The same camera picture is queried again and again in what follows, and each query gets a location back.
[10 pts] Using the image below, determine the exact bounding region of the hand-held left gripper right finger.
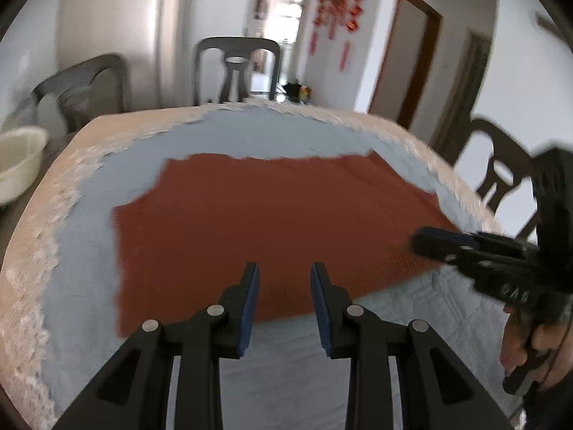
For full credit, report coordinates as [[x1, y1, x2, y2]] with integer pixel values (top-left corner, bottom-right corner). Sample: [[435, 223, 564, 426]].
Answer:
[[311, 262, 515, 430]]

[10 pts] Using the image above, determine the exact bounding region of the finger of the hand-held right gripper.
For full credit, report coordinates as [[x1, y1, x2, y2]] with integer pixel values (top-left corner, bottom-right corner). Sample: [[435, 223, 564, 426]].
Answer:
[[412, 234, 534, 279], [421, 228, 530, 252]]

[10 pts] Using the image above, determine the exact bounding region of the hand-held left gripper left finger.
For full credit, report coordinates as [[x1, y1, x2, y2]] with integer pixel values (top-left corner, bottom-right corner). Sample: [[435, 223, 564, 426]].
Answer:
[[54, 262, 260, 430]]

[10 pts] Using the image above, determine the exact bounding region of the rust knit sweater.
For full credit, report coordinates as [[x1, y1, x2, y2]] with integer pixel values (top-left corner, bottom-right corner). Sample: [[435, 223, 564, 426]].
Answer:
[[111, 152, 462, 336]]

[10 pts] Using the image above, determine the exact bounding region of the person's right hand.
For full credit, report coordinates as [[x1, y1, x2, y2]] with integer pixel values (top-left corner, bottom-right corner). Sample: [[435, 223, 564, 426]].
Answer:
[[498, 305, 573, 388]]

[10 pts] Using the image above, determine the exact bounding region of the dark grey plastic chair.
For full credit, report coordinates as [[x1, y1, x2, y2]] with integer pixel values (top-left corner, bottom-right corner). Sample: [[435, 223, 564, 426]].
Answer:
[[192, 37, 282, 106], [452, 119, 544, 239], [32, 54, 131, 133]]

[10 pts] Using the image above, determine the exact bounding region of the dark framed door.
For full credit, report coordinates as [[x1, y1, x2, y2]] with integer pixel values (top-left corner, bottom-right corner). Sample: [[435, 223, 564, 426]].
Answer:
[[432, 31, 493, 162]]

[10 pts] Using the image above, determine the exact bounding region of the brown wooden door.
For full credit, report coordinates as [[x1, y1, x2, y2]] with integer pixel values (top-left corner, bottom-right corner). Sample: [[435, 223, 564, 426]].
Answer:
[[367, 0, 444, 130]]

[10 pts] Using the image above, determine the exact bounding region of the blue quilted lace-trimmed blanket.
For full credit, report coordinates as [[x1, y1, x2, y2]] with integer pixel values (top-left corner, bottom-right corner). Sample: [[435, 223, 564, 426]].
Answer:
[[0, 101, 538, 430]]

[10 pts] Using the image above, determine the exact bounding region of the white plastic basket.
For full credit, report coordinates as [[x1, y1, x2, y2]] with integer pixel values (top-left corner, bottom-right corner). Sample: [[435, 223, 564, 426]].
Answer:
[[0, 125, 49, 207]]

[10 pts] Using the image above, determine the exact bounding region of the silver refrigerator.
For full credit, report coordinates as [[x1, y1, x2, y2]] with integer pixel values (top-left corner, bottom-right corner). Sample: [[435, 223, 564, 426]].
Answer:
[[58, 0, 189, 115]]

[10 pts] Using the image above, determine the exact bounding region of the large red knot wall decoration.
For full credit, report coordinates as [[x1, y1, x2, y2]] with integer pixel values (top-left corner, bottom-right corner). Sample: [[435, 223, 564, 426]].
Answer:
[[329, 0, 352, 39]]

